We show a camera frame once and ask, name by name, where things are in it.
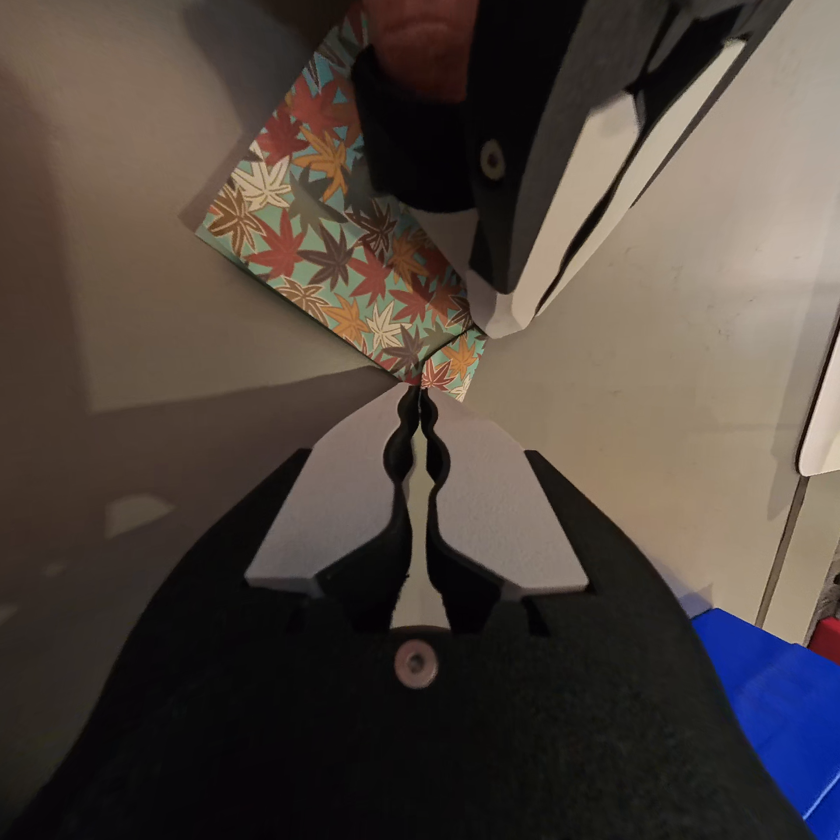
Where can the leaf-patterned origami paper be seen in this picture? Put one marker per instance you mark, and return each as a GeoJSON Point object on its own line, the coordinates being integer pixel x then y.
{"type": "Point", "coordinates": [295, 262]}

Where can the white rounded panel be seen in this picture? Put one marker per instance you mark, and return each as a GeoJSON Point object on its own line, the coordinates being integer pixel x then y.
{"type": "Point", "coordinates": [823, 420]}

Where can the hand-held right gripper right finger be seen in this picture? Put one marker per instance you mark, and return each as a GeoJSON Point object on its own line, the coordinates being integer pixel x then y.
{"type": "Point", "coordinates": [505, 505]}

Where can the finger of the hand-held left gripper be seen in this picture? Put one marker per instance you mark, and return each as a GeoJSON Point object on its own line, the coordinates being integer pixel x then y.
{"type": "Point", "coordinates": [577, 203]}
{"type": "Point", "coordinates": [676, 124]}

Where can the blue plastic box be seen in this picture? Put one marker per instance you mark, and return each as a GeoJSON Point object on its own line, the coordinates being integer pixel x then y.
{"type": "Point", "coordinates": [768, 695]}

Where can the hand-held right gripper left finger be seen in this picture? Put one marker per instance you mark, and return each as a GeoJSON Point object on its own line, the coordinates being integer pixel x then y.
{"type": "Point", "coordinates": [341, 499]}

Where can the person's left hand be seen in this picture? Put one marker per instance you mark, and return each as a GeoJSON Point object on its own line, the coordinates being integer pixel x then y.
{"type": "Point", "coordinates": [426, 46]}

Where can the red object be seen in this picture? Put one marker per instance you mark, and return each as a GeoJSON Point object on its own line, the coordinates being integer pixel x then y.
{"type": "Point", "coordinates": [828, 640]}

